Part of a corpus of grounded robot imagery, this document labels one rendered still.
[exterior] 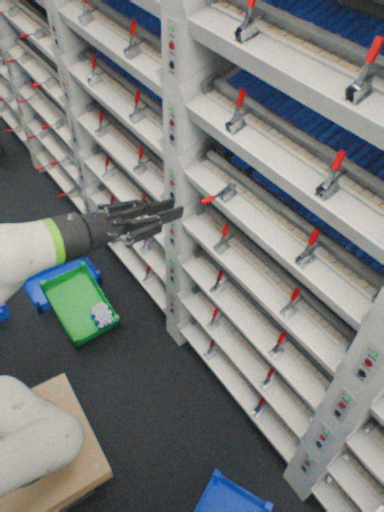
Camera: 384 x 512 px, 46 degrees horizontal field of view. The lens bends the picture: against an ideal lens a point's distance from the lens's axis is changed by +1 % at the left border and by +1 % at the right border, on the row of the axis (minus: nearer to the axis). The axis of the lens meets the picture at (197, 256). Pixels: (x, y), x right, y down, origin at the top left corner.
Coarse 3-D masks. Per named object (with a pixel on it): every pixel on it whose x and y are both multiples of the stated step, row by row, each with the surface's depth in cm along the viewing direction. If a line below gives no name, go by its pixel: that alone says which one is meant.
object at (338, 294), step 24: (216, 144) 121; (192, 168) 120; (216, 168) 118; (216, 192) 114; (240, 216) 108; (264, 216) 106; (264, 240) 103; (288, 240) 101; (288, 264) 99; (312, 264) 97; (336, 264) 96; (312, 288) 97; (336, 288) 93; (360, 288) 92; (336, 312) 95; (360, 312) 89
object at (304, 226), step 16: (224, 160) 115; (240, 176) 111; (256, 192) 108; (272, 208) 106; (288, 208) 103; (304, 224) 100; (304, 240) 99; (320, 240) 97; (336, 256) 95; (352, 256) 93; (352, 272) 92; (368, 272) 90
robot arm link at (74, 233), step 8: (56, 216) 87; (64, 216) 86; (72, 216) 86; (80, 216) 87; (56, 224) 84; (64, 224) 84; (72, 224) 85; (80, 224) 86; (64, 232) 84; (72, 232) 84; (80, 232) 85; (88, 232) 87; (64, 240) 83; (72, 240) 84; (80, 240) 85; (88, 240) 86; (72, 248) 85; (80, 248) 86; (88, 248) 87; (72, 256) 86; (80, 256) 88
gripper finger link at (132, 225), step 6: (156, 216) 97; (114, 222) 92; (120, 222) 92; (126, 222) 93; (132, 222) 94; (138, 222) 94; (144, 222) 95; (150, 222) 96; (132, 228) 95; (138, 228) 95; (126, 234) 95
